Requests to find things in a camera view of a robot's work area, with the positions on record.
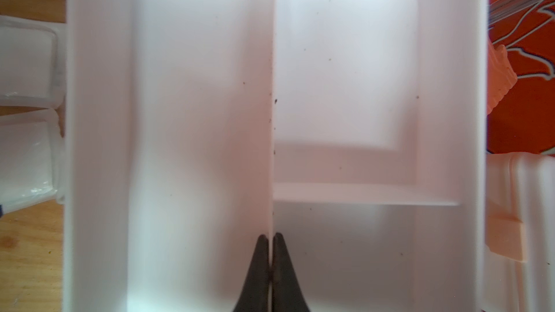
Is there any pink medicine chest box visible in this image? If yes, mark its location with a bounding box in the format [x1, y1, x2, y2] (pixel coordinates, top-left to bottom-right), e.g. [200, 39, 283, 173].
[62, 0, 489, 311]

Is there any red plastic tool case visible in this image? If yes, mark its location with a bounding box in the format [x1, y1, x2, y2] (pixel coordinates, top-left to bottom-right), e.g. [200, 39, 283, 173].
[486, 40, 517, 115]

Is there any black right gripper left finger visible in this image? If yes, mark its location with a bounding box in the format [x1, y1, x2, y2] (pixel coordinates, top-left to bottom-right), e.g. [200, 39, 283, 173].
[233, 235, 271, 312]

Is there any white pink first aid kit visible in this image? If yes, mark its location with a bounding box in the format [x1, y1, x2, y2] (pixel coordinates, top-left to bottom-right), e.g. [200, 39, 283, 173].
[481, 153, 554, 311]

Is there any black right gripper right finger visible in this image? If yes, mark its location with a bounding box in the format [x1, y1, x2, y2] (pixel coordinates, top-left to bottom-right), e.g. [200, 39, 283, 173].
[272, 233, 310, 312]

